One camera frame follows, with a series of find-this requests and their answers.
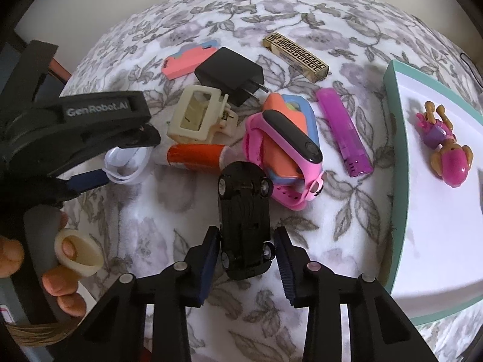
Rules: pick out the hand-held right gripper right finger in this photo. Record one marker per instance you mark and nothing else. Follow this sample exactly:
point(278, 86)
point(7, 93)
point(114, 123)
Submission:
point(285, 267)

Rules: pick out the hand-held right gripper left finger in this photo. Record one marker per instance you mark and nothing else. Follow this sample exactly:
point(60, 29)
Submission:
point(209, 260)

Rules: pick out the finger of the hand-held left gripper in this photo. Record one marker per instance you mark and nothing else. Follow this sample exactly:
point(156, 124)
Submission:
point(139, 139)
point(86, 181)

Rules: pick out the white smart band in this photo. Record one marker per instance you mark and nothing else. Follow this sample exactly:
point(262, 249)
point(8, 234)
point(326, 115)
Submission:
point(124, 156)

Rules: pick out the white plastic comb piece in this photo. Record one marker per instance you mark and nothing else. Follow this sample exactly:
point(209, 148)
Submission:
point(177, 132)

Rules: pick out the orange glue stick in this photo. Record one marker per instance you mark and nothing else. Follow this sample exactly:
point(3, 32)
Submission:
point(192, 155)

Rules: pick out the black toy car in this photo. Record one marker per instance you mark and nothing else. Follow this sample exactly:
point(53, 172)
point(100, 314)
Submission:
point(243, 211)

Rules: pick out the coral and blue case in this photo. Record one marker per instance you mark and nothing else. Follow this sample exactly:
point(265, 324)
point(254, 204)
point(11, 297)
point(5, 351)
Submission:
point(275, 154)

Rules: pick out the pink smart band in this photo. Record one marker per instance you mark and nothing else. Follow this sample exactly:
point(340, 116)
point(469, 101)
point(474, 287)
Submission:
point(290, 132)

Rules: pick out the teal rimmed white tray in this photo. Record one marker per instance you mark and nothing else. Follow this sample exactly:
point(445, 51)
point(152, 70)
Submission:
point(434, 233)

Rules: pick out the person's left hand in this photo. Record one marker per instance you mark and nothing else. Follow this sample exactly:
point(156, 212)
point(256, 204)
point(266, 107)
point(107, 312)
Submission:
point(56, 282)

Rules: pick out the floral grey blanket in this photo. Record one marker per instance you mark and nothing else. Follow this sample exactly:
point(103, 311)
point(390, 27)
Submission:
point(151, 211)

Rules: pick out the coral and blue eraser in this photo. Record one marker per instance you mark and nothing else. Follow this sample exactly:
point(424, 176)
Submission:
point(185, 64)

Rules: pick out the black plug charger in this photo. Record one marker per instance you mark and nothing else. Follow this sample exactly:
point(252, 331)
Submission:
point(226, 69)

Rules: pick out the purple lighter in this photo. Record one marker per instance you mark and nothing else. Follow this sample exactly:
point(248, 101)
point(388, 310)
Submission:
point(339, 124)

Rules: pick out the brown hair strand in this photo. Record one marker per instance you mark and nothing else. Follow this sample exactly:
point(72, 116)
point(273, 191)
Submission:
point(34, 333)

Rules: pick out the gold rhinestone hair clip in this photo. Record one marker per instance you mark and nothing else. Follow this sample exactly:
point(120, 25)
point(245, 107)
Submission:
point(298, 58)

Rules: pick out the pink toy dog figure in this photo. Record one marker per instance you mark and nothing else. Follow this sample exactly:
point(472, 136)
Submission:
point(452, 162)

